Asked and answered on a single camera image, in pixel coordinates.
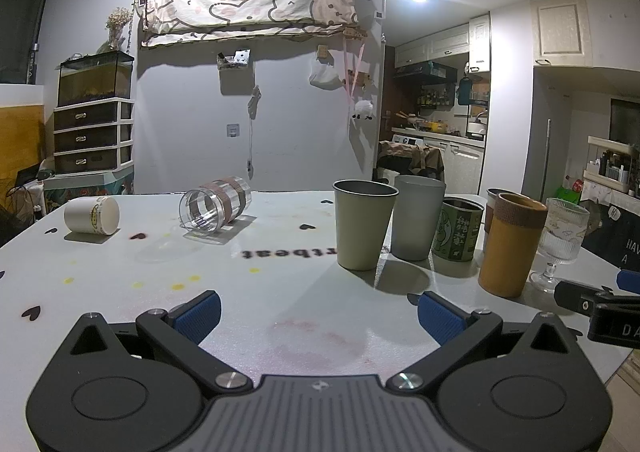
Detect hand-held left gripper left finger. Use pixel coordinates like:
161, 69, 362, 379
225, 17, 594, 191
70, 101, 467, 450
55, 290, 253, 400

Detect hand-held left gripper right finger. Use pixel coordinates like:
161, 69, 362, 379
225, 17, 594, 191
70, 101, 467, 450
387, 291, 586, 400

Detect clear glass cup brown bands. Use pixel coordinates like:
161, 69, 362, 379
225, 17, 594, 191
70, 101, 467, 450
179, 176, 253, 235

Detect mustard cup with brown band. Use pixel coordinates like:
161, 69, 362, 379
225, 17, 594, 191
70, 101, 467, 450
477, 192, 549, 298

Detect green printed cup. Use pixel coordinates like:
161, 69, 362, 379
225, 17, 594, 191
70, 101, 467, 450
432, 198, 485, 264

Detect grey plastic cup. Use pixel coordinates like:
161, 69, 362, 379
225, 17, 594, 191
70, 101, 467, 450
390, 175, 447, 262

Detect beige metal cup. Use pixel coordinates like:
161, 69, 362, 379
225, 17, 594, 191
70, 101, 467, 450
333, 179, 400, 271

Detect dark cup with brown sleeve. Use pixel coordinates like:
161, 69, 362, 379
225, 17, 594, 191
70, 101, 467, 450
484, 188, 512, 239

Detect white paper cup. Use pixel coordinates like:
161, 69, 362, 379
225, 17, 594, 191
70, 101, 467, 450
63, 195, 121, 237

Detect black printed cloth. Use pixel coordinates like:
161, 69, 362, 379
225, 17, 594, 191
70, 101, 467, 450
580, 203, 640, 273

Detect ribbed glass goblet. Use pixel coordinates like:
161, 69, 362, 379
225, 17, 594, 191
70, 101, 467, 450
529, 198, 591, 294

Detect white storage rack with bottles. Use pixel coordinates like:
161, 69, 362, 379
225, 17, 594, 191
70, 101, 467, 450
582, 135, 640, 197

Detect white mop stick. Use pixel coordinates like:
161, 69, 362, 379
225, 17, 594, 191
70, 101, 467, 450
543, 118, 553, 195

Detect chair with brown cloth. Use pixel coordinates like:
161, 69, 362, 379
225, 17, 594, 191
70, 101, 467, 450
376, 140, 446, 183

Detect white drawer unit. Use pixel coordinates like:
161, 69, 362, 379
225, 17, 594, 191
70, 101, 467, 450
52, 98, 135, 176

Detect row of spice bottles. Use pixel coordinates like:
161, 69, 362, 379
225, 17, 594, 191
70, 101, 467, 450
419, 86, 457, 108

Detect yellow wooden board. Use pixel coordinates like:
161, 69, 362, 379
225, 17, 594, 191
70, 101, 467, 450
0, 103, 45, 179

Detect glass fish tank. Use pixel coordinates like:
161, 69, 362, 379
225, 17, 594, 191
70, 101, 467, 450
57, 50, 135, 108

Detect pink ribbon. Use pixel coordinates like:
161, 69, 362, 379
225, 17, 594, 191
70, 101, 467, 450
342, 34, 366, 101

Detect white upper cabinet door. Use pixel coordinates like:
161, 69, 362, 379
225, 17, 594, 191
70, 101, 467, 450
530, 0, 587, 67

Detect white plastic bag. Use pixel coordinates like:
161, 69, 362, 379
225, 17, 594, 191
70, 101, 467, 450
308, 58, 340, 90

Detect dried flower bouquet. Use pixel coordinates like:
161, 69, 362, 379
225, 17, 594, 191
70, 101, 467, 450
105, 6, 133, 52

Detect white charger cable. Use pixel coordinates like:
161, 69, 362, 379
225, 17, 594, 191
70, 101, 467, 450
246, 86, 262, 179

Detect white kitchen wall cabinets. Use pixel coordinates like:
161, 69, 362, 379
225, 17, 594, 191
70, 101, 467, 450
394, 14, 492, 74

